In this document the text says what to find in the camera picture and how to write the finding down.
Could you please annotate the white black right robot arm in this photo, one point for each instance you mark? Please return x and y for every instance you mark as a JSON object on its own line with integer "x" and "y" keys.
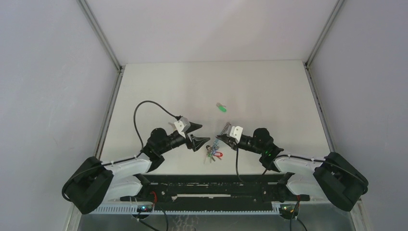
{"x": 332, "y": 177}

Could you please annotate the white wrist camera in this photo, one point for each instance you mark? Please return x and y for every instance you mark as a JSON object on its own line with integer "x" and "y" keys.
{"x": 181, "y": 125}
{"x": 235, "y": 132}

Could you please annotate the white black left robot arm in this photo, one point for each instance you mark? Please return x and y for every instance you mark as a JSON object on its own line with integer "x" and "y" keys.
{"x": 96, "y": 182}

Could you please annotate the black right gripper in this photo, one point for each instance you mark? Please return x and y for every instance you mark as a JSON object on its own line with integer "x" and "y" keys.
{"x": 228, "y": 140}

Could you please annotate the red tagged key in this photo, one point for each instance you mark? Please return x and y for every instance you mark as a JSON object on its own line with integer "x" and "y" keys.
{"x": 212, "y": 153}

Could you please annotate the aluminium frame post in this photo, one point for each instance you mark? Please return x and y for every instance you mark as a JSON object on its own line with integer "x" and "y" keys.
{"x": 324, "y": 32}
{"x": 94, "y": 24}

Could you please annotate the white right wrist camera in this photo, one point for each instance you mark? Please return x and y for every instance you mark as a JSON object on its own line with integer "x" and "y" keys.
{"x": 235, "y": 132}

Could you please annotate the green tagged key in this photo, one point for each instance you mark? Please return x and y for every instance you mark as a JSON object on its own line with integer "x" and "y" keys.
{"x": 221, "y": 107}

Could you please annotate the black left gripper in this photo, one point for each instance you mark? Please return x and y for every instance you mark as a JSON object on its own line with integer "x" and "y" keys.
{"x": 197, "y": 142}

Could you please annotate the round key organizer with rings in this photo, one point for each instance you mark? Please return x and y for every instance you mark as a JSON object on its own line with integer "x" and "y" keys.
{"x": 226, "y": 128}

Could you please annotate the white slotted cable duct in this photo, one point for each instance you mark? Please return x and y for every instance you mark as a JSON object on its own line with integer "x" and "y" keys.
{"x": 133, "y": 209}

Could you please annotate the dark blue key tag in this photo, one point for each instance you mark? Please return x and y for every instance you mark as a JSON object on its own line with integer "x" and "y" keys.
{"x": 215, "y": 145}

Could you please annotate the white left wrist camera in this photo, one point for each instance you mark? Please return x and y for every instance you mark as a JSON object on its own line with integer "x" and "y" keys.
{"x": 181, "y": 125}

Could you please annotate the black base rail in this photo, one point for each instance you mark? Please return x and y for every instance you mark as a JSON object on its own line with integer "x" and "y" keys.
{"x": 216, "y": 191}

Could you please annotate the right aluminium frame post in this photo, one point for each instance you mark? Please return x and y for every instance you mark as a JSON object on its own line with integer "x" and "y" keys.
{"x": 324, "y": 32}

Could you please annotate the left aluminium frame post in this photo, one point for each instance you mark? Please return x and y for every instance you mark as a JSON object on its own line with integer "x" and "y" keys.
{"x": 94, "y": 24}

